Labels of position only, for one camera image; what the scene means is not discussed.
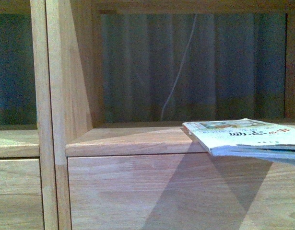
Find white illustrated paperback book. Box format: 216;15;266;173
182;118;295;166

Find grey pleated curtain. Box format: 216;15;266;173
0;13;287;126

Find thin grey hanging cable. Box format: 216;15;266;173
160;13;198;120

